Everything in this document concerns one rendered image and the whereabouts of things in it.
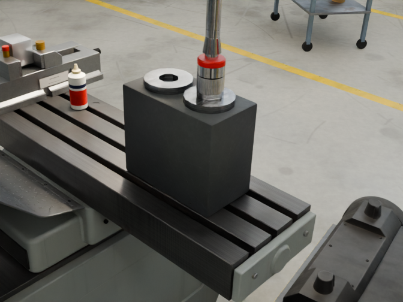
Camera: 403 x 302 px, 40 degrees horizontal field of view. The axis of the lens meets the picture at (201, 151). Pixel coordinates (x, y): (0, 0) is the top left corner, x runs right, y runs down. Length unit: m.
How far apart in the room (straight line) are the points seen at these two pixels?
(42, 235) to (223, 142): 0.43
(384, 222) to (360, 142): 1.68
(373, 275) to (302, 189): 1.33
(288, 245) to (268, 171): 1.89
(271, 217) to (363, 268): 0.53
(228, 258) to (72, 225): 0.40
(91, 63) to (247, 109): 0.64
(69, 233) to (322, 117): 2.49
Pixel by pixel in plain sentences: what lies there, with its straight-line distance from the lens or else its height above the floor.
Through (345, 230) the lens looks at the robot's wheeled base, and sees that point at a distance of 1.60.
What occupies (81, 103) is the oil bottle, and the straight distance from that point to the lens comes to 1.35.
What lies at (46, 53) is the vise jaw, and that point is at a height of 1.05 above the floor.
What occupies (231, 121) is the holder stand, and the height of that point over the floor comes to 1.12.
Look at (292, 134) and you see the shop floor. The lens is 3.25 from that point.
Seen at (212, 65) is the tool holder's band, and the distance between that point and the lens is 0.91.
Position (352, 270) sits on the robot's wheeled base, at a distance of 1.48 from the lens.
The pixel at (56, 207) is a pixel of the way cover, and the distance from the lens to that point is 1.14.
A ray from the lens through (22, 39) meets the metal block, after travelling 1.41.
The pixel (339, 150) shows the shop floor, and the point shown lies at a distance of 3.16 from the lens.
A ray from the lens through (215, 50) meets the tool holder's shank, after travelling 0.91.
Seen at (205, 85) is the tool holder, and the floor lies 1.17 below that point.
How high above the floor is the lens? 1.55
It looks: 31 degrees down
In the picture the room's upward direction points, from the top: 2 degrees clockwise
